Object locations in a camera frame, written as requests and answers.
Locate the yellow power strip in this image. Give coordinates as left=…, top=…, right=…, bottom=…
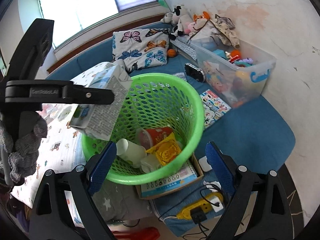
left=176, top=192, right=224, bottom=220

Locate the clear plastic toy storage box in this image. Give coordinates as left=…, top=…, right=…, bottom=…
left=191, top=37, right=277, bottom=107

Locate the red printed plastic cup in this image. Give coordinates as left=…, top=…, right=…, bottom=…
left=136, top=126, right=173, bottom=150

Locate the black handheld camera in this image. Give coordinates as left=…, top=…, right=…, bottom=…
left=184, top=63, right=206, bottom=83

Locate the small orange ball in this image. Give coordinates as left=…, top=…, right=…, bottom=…
left=167, top=48, right=177, bottom=58

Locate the black white cow plush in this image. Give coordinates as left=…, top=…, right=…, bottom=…
left=160, top=5, right=194, bottom=40

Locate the checked blue white cloth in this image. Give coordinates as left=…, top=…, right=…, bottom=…
left=171, top=35, right=197, bottom=61

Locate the red plastic stool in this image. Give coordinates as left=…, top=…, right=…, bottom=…
left=112, top=226, right=161, bottom=240

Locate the window with frame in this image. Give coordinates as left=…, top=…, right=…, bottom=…
left=37, top=0, right=156, bottom=48

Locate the butterfly print pillow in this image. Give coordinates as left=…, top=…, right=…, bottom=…
left=112, top=28, right=170, bottom=74

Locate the green plastic mesh basket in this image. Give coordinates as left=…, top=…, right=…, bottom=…
left=81, top=73, right=205, bottom=186

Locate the cardboard box with booklet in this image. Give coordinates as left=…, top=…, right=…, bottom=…
left=136, top=154, right=204, bottom=200

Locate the grey knit gloved left hand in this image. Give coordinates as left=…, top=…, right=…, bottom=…
left=1, top=112, right=48, bottom=186

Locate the clear plastic bottle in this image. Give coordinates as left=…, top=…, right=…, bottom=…
left=140, top=154, right=161, bottom=173

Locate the patterned beige garment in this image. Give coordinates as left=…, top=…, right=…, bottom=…
left=214, top=14, right=240, bottom=49

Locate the grey star blanket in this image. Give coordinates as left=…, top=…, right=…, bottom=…
left=92, top=180, right=153, bottom=222

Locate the white paper sleeve cup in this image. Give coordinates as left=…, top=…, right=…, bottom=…
left=116, top=138, right=147, bottom=168

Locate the white charger adapter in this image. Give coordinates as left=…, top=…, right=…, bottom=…
left=198, top=156, right=213, bottom=172

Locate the yellow snack wrapper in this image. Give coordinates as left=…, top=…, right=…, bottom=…
left=146, top=132, right=182, bottom=166

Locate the white milk carton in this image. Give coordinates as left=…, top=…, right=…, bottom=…
left=69, top=60, right=132, bottom=141

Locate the orange fox plush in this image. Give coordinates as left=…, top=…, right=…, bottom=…
left=193, top=11, right=210, bottom=30

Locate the pink plush toy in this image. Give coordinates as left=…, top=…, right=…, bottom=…
left=184, top=22, right=196, bottom=35

